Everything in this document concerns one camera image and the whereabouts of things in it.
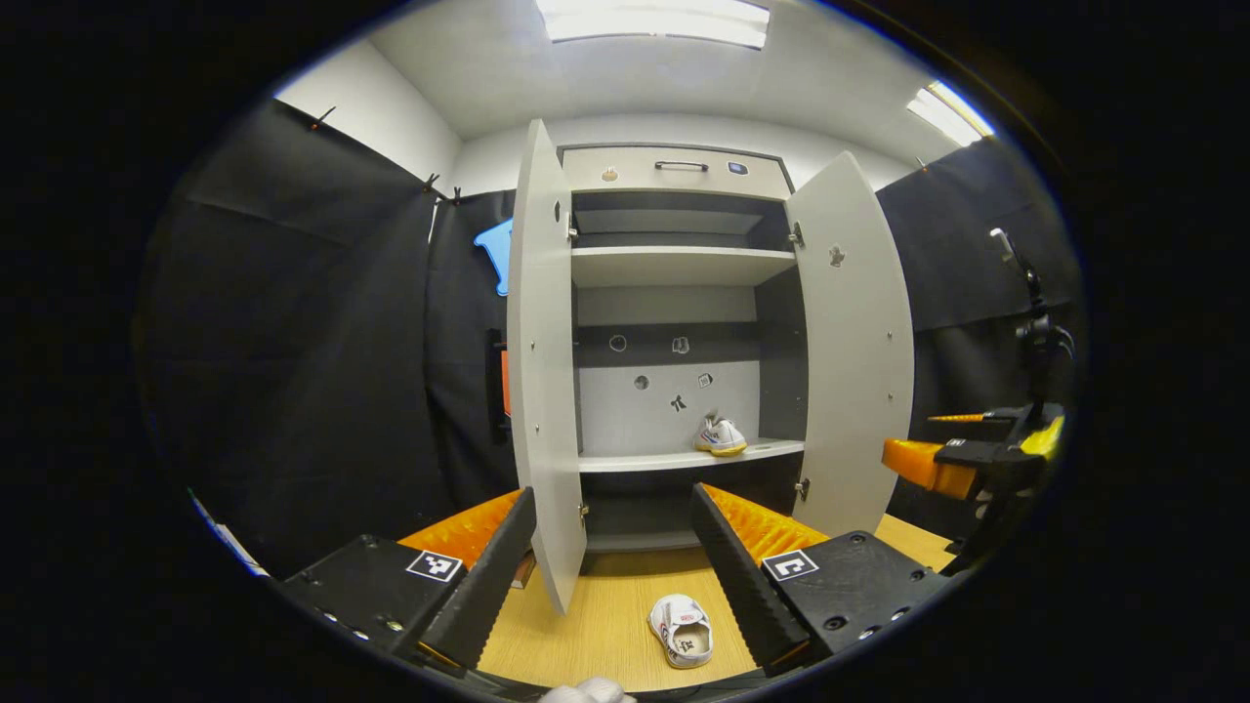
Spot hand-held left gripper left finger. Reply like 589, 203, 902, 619
278, 485, 540, 670

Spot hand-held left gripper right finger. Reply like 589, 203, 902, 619
690, 480, 963, 677

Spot white shoe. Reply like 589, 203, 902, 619
647, 594, 715, 670
693, 415, 749, 458

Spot white shoe cabinet door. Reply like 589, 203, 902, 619
486, 119, 589, 616
784, 151, 916, 538

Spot grey white shoe cabinet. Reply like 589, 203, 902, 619
557, 144, 812, 553

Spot white papers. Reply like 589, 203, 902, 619
190, 493, 270, 579

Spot black backdrop cloth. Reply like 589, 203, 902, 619
137, 98, 1087, 577

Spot large ceiling light panel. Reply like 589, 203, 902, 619
535, 0, 772, 50

